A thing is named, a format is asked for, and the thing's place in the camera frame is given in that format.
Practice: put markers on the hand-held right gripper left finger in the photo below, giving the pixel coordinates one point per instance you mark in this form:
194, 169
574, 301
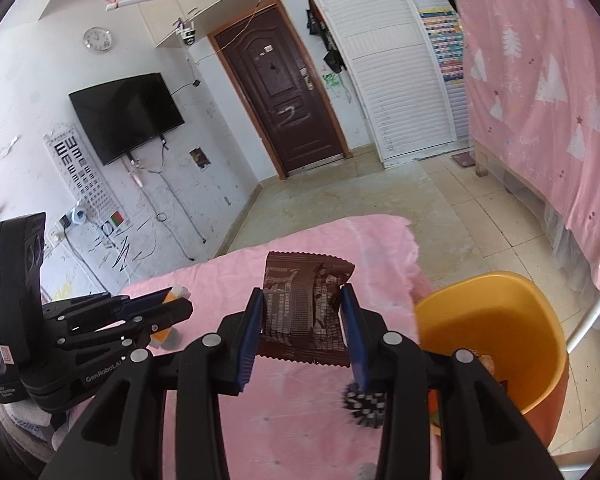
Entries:
252, 330

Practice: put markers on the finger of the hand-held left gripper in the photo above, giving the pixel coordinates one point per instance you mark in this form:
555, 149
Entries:
145, 302
170, 312

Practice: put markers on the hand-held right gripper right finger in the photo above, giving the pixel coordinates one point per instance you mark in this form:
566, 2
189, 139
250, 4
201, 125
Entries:
354, 335

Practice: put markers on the orange white wrapper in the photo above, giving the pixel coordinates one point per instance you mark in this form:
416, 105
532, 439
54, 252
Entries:
170, 299

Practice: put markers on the brown snack wrapper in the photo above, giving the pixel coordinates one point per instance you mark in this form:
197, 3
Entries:
290, 310

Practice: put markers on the orange plastic bin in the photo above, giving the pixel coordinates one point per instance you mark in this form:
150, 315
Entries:
490, 320

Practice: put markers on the pink blanket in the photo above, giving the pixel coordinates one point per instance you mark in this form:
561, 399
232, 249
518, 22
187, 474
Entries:
300, 425

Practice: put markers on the eye chart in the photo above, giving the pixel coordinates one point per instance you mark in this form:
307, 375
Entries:
75, 170

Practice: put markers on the cream crumpled tissue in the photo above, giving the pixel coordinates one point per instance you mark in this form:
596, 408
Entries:
486, 361

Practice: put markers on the small dark floor scale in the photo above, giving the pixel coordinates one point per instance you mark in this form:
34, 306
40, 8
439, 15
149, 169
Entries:
462, 159

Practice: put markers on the white lace bed skirt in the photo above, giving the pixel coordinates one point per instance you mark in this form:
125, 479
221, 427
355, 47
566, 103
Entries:
560, 230

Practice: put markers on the brown door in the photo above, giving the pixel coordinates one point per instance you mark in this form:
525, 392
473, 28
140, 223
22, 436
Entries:
280, 100

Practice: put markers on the white louvred wardrobe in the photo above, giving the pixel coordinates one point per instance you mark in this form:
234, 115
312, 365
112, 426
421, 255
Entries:
390, 75

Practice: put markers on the black hanging bag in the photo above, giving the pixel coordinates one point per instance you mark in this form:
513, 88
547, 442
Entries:
334, 62

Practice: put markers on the pink printed bed curtain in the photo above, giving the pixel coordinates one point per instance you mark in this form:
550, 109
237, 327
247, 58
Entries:
545, 85

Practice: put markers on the black hanging clothes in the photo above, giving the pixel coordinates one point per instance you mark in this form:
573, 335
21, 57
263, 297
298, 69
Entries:
315, 15

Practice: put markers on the small wall picture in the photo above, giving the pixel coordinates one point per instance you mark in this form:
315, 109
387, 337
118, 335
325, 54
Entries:
200, 158

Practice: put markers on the black wall television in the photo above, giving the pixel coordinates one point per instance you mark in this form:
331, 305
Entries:
125, 115

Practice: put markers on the wooden bed frame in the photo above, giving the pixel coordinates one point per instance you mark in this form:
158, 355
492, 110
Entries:
482, 160

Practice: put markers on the round wall clock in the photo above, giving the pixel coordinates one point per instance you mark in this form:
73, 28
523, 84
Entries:
98, 40

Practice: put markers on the white security camera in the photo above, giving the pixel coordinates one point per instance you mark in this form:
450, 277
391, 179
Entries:
185, 34

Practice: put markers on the colourful wall chart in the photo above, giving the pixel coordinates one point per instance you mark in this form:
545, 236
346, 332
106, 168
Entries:
442, 45

